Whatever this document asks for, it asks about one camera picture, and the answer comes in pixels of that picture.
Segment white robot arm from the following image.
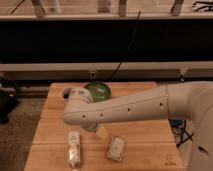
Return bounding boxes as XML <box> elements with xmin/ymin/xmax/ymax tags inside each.
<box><xmin>62</xmin><ymin>81</ymin><xmax>213</xmax><ymax>171</ymax></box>

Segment small white packet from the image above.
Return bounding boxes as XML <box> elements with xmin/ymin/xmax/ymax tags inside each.
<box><xmin>107</xmin><ymin>136</ymin><xmax>126</xmax><ymax>162</ymax></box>

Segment black hanging cable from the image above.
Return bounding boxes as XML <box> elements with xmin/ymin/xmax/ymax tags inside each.
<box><xmin>103</xmin><ymin>10</ymin><xmax>142</xmax><ymax>83</ymax></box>

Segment white mug with coffee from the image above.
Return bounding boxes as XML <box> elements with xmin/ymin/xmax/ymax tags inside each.
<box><xmin>61</xmin><ymin>87</ymin><xmax>72</xmax><ymax>100</ymax></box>

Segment black floor cables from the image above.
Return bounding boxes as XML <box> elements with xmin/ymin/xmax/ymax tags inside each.
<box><xmin>170</xmin><ymin>119</ymin><xmax>195</xmax><ymax>149</ymax></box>

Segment wooden table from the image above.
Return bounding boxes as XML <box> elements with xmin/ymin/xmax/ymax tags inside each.
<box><xmin>24</xmin><ymin>83</ymin><xmax>183</xmax><ymax>171</ymax></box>

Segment black object at left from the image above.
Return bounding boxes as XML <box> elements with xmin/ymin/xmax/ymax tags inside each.
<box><xmin>0</xmin><ymin>72</ymin><xmax>20</xmax><ymax>125</ymax></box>

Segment green ceramic bowl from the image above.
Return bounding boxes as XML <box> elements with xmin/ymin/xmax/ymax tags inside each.
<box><xmin>85</xmin><ymin>82</ymin><xmax>111</xmax><ymax>102</ymax></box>

